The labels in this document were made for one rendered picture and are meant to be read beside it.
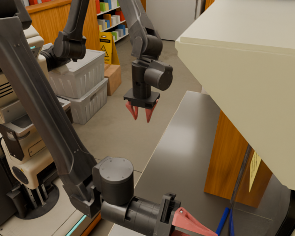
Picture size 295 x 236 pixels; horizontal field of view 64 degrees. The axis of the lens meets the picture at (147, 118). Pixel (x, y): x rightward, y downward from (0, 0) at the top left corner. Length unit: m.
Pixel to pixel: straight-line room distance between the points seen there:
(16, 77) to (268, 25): 0.39
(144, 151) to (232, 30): 2.15
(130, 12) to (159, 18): 4.68
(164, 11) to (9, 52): 4.98
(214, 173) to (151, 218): 0.34
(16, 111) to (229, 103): 0.91
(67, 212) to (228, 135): 1.19
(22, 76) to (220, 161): 0.52
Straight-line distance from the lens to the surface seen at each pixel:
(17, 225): 1.66
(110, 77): 3.11
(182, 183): 0.81
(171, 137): 0.97
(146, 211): 0.44
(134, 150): 2.31
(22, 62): 0.46
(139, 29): 0.69
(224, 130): 0.63
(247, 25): 0.19
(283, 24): 0.20
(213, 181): 0.75
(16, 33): 0.48
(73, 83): 2.44
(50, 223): 1.59
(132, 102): 0.73
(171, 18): 5.34
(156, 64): 0.65
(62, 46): 1.00
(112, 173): 0.40
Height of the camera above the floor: 1.55
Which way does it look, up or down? 35 degrees down
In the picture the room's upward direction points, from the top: straight up
